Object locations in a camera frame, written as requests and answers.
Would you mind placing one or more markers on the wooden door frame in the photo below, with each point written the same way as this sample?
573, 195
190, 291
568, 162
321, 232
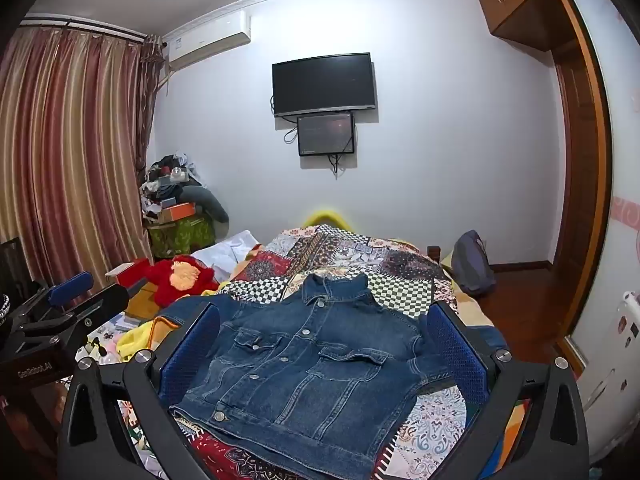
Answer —
582, 160

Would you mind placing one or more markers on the wooden overhead cabinet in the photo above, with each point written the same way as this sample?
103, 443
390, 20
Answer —
520, 5

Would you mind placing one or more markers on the dark screen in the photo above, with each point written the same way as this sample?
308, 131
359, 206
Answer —
11, 265

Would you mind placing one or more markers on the white shirt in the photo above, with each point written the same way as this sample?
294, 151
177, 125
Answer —
225, 255

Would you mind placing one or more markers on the striped red gold curtain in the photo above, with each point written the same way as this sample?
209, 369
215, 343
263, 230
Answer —
65, 160

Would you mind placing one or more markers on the yellow headboard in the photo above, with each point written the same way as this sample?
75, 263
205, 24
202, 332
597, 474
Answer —
320, 216

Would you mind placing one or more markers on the green patterned cloth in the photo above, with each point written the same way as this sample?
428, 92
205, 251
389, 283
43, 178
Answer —
180, 237

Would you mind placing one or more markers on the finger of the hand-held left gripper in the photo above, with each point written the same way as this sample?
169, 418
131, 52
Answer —
70, 291
102, 302

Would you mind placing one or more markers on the dark curtain rod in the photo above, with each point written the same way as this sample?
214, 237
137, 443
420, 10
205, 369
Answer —
85, 27

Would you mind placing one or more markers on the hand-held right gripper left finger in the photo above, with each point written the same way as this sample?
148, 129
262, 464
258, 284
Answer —
192, 355

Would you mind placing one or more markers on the pile of clutter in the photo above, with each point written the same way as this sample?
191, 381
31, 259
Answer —
165, 175

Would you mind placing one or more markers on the red and white box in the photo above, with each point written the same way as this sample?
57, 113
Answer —
127, 272

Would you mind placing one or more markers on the white air conditioner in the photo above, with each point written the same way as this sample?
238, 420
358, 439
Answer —
205, 40

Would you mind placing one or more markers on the blue denim jacket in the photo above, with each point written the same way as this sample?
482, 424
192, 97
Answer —
310, 360

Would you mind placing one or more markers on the grey blue backpack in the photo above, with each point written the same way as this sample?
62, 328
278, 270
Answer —
472, 265

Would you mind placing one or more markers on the black wall television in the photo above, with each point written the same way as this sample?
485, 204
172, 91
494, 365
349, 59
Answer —
322, 82

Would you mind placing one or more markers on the wooden bed post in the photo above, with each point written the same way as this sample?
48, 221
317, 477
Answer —
433, 254

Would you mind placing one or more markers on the orange box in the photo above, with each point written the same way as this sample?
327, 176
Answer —
175, 211

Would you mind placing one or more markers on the yellow fleece blanket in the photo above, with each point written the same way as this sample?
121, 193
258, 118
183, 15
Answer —
135, 342

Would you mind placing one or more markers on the white stickered door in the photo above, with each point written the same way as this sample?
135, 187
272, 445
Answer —
620, 160

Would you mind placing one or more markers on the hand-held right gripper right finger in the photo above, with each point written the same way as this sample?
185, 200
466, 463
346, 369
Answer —
457, 355

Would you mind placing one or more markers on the patchwork printed blanket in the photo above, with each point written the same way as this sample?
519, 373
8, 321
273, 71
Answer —
350, 255

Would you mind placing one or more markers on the small black wall monitor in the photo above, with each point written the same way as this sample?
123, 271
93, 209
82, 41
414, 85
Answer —
325, 134

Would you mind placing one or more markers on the red plush toy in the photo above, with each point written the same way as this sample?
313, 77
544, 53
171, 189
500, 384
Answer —
162, 287

